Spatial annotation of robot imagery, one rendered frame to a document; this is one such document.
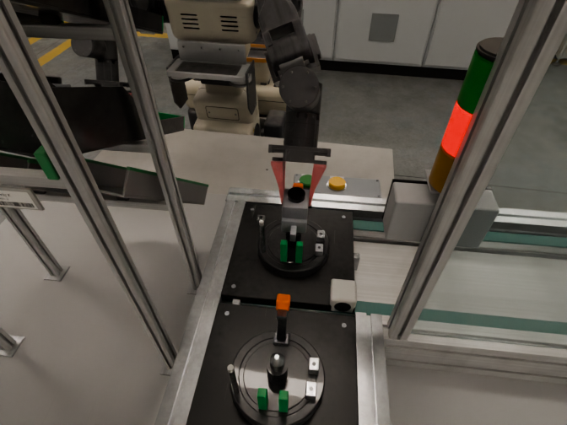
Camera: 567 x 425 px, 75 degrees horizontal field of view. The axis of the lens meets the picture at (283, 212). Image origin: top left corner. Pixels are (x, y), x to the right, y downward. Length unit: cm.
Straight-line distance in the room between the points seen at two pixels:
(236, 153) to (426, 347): 77
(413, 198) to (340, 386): 30
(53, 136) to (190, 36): 99
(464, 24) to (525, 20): 337
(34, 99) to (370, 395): 56
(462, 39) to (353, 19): 93
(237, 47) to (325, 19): 240
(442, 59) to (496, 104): 342
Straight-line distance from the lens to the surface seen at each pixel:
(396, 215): 48
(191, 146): 123
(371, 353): 66
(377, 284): 78
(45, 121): 37
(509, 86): 36
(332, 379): 61
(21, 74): 36
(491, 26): 377
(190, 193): 75
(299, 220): 64
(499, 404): 81
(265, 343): 61
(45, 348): 88
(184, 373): 65
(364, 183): 91
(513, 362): 77
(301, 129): 61
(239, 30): 126
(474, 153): 39
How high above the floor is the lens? 154
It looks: 45 degrees down
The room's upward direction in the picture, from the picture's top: straight up
